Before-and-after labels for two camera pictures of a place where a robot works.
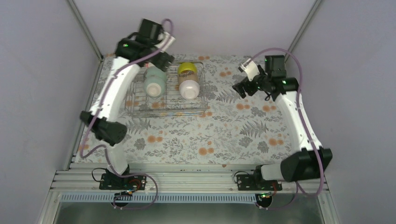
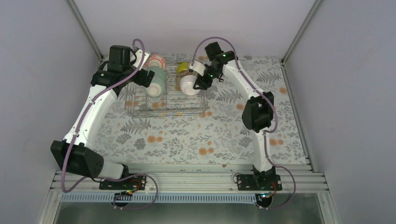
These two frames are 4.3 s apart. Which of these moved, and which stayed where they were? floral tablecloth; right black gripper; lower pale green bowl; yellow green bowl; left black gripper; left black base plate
Moved: left black gripper; right black gripper
Stayed: floral tablecloth; left black base plate; yellow green bowl; lower pale green bowl
